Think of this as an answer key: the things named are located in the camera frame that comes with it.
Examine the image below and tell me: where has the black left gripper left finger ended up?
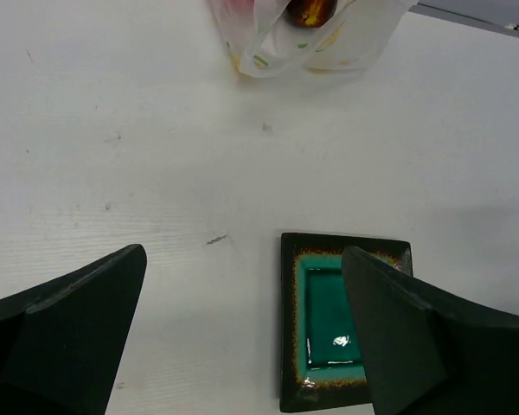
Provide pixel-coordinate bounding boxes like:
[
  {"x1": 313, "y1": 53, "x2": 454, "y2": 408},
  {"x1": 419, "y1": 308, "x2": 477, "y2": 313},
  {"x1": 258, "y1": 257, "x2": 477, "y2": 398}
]
[{"x1": 0, "y1": 244, "x2": 147, "y2": 414}]

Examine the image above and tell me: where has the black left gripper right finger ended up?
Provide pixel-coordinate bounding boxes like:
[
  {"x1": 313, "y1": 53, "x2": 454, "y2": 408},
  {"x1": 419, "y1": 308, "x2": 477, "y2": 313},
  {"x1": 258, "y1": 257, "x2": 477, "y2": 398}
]
[{"x1": 342, "y1": 246, "x2": 519, "y2": 414}]

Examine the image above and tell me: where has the translucent white plastic bag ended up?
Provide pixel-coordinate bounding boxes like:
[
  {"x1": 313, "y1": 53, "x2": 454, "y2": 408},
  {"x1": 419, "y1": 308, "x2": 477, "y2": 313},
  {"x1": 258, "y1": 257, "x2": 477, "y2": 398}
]
[{"x1": 209, "y1": 0, "x2": 415, "y2": 79}]

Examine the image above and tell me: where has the dark brown fake fruit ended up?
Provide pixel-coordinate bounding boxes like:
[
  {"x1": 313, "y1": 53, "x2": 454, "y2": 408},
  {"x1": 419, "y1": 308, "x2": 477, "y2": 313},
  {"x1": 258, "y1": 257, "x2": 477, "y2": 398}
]
[{"x1": 285, "y1": 0, "x2": 338, "y2": 29}]

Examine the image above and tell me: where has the teal square ceramic plate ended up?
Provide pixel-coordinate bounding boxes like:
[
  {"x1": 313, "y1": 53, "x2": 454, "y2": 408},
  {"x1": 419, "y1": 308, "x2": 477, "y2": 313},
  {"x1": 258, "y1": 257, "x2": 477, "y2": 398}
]
[{"x1": 279, "y1": 233, "x2": 413, "y2": 413}]

